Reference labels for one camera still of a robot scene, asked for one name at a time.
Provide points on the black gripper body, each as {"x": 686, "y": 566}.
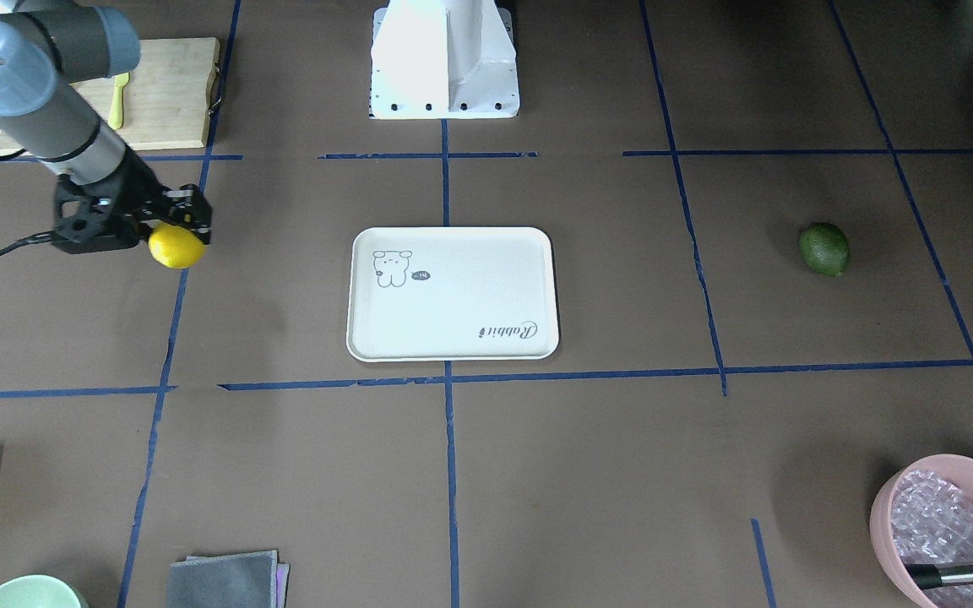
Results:
{"x": 138, "y": 196}

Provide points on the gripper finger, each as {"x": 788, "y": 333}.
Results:
{"x": 188, "y": 208}

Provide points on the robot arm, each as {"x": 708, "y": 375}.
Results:
{"x": 46, "y": 48}

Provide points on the yellow lemon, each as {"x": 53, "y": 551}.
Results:
{"x": 174, "y": 247}

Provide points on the beige rabbit tray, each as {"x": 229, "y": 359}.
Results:
{"x": 452, "y": 294}

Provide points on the mint green bowl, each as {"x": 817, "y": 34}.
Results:
{"x": 40, "y": 591}

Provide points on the yellow plastic knife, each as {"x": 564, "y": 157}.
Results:
{"x": 116, "y": 114}

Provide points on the grey folded cloth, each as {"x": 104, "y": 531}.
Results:
{"x": 252, "y": 579}

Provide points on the green lime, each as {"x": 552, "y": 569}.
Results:
{"x": 825, "y": 249}

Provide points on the wooden cutting board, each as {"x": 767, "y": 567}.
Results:
{"x": 167, "y": 99}

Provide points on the pink bowl with ice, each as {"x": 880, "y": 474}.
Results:
{"x": 923, "y": 515}

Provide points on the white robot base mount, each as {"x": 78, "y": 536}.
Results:
{"x": 443, "y": 60}

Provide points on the metal muddler stick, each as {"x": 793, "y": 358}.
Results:
{"x": 929, "y": 576}

